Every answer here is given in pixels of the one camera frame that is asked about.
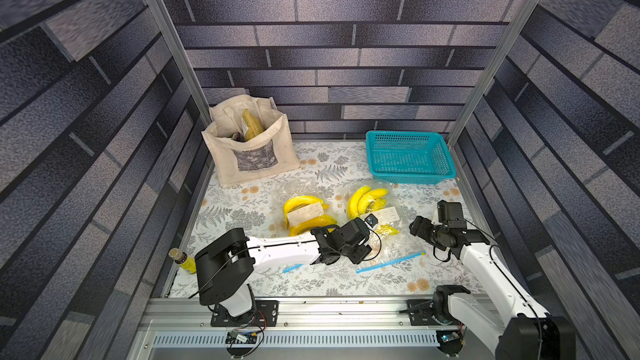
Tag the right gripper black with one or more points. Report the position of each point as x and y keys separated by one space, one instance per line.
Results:
x=425 y=230

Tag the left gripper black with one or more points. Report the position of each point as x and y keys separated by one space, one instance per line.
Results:
x=362 y=254

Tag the zip-top bag of bananas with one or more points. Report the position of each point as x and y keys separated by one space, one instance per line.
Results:
x=390 y=240
x=310 y=219

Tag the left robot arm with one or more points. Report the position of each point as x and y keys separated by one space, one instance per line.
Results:
x=225 y=267

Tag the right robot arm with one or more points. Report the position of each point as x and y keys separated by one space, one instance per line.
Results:
x=521 y=328

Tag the beige canvas tote bag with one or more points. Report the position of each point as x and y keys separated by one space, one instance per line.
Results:
x=238 y=161

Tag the teal plastic basket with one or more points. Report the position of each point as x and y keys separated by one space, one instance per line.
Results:
x=409 y=157

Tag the right circuit board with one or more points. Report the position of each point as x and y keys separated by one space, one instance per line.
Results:
x=448 y=337

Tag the circuit board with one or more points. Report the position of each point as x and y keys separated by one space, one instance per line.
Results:
x=236 y=337
x=448 y=337

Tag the yellow item in tote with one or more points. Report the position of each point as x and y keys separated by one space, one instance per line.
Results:
x=251 y=126

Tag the left circuit board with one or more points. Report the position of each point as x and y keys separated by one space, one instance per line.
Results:
x=236 y=337

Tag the yellow drink bottle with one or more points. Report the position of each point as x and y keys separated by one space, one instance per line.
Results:
x=184 y=261

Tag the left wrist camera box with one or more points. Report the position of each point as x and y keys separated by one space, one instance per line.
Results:
x=371 y=220

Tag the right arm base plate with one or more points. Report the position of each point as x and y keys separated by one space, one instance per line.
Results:
x=429 y=313

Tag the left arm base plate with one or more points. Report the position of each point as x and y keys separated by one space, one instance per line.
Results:
x=264 y=313

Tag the aluminium front rail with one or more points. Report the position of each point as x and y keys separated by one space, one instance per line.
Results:
x=294 y=313

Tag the right aluminium frame post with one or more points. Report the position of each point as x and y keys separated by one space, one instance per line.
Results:
x=501 y=51

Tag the aluminium frame post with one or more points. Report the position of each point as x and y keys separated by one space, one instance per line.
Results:
x=170 y=34
x=501 y=51

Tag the left aluminium frame post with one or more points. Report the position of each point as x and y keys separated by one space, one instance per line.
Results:
x=170 y=34

